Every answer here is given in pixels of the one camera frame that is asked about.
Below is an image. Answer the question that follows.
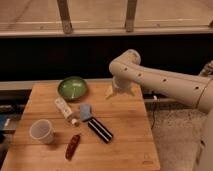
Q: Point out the black striped box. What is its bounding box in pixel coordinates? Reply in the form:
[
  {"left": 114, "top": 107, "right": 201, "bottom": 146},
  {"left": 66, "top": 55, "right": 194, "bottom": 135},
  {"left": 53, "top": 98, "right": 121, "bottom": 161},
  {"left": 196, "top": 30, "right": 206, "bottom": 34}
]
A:
[{"left": 88, "top": 118, "right": 113, "bottom": 144}]

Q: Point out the metal post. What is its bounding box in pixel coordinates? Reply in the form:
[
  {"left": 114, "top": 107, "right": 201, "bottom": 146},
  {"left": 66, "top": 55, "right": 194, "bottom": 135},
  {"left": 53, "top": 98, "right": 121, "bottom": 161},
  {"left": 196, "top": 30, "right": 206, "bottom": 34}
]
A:
[
  {"left": 57, "top": 0, "right": 73, "bottom": 34},
  {"left": 124, "top": 0, "right": 137, "bottom": 32}
]

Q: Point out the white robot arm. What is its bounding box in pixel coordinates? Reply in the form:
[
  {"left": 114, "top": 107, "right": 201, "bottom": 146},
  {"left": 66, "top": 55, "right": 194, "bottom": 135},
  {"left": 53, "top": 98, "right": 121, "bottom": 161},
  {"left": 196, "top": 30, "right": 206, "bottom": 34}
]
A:
[{"left": 106, "top": 49, "right": 213, "bottom": 171}]

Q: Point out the white plastic cup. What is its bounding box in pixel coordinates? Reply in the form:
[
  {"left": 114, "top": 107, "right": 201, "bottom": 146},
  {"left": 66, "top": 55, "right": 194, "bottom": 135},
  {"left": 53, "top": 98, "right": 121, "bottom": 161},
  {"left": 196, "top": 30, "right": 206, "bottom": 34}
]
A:
[{"left": 29, "top": 119, "right": 54, "bottom": 144}]

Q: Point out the left metal post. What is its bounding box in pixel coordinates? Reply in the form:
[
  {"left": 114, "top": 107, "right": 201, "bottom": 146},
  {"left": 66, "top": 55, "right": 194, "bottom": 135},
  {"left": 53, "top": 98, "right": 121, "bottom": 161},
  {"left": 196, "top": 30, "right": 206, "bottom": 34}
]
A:
[{"left": 57, "top": 0, "right": 73, "bottom": 34}]

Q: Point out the right metal post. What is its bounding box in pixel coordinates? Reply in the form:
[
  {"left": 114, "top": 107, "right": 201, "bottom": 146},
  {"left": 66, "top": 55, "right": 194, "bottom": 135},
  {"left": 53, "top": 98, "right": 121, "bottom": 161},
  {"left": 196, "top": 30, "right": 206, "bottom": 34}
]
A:
[{"left": 124, "top": 0, "right": 137, "bottom": 32}]

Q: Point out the white tube bottle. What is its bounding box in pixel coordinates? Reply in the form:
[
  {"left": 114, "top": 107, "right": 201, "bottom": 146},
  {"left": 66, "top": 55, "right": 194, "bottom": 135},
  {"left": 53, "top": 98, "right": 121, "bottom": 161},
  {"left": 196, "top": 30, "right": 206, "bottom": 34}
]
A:
[{"left": 54, "top": 97, "right": 79, "bottom": 126}]

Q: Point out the red snack packet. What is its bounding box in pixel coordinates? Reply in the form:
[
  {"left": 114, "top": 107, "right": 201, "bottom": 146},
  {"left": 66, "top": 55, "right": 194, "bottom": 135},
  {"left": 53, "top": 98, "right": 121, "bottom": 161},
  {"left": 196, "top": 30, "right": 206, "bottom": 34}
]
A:
[{"left": 65, "top": 134, "right": 80, "bottom": 160}]

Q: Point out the green ceramic bowl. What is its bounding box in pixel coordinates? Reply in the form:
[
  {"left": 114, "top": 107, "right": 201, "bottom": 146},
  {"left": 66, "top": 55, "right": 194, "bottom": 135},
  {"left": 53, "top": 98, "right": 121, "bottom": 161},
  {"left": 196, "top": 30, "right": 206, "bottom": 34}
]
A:
[{"left": 57, "top": 76, "right": 88, "bottom": 101}]

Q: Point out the blue sponge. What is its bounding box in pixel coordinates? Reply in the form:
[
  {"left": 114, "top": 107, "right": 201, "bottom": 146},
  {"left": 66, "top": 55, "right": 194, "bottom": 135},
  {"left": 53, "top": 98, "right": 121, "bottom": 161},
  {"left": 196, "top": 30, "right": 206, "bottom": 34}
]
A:
[{"left": 80, "top": 104, "right": 92, "bottom": 122}]

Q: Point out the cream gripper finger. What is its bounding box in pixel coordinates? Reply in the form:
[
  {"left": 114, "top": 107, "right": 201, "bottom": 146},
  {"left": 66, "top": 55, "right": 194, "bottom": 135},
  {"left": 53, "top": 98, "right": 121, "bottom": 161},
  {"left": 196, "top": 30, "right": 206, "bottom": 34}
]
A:
[
  {"left": 128, "top": 88, "right": 135, "bottom": 96},
  {"left": 105, "top": 87, "right": 115, "bottom": 99}
]

